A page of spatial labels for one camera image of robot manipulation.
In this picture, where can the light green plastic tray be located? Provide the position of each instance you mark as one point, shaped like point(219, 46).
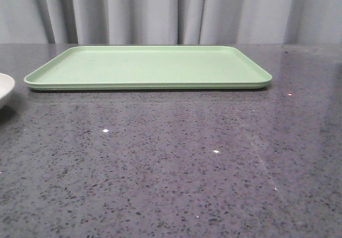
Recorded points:
point(149, 67)

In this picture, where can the pale pink round plate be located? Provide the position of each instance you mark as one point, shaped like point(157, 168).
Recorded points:
point(7, 84)

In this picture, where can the grey pleated curtain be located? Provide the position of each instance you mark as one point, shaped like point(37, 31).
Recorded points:
point(171, 21)

